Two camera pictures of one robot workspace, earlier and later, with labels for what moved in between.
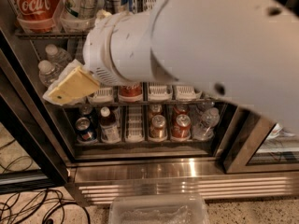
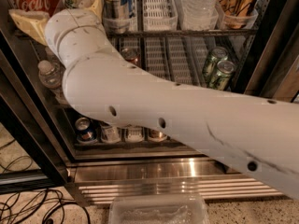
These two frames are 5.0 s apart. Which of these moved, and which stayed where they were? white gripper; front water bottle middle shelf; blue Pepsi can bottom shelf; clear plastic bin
Moved: white gripper
Stayed: clear plastic bin; blue Pepsi can bottom shelf; front water bottle middle shelf
